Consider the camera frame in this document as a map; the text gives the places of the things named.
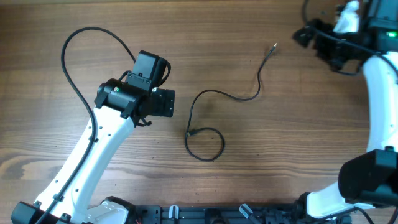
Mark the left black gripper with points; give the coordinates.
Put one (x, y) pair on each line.
(164, 99)

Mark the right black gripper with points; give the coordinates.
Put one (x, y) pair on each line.
(319, 46)

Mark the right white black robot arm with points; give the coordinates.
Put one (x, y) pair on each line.
(367, 32)

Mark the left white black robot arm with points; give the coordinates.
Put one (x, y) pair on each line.
(120, 106)

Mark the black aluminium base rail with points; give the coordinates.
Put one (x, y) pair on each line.
(268, 214)

